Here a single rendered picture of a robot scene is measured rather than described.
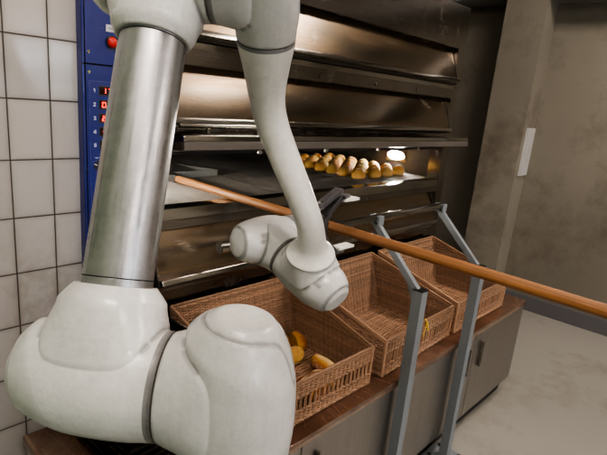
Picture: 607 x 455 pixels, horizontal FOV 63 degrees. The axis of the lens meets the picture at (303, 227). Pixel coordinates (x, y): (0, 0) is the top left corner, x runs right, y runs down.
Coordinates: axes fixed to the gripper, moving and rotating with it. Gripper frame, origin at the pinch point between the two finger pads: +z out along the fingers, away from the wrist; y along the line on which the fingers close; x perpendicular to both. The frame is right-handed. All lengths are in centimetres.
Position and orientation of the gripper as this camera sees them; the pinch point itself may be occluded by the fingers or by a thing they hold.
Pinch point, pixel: (350, 221)
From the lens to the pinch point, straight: 140.1
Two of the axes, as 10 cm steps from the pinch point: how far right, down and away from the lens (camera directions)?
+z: 6.7, -1.2, 7.3
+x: 7.3, 2.3, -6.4
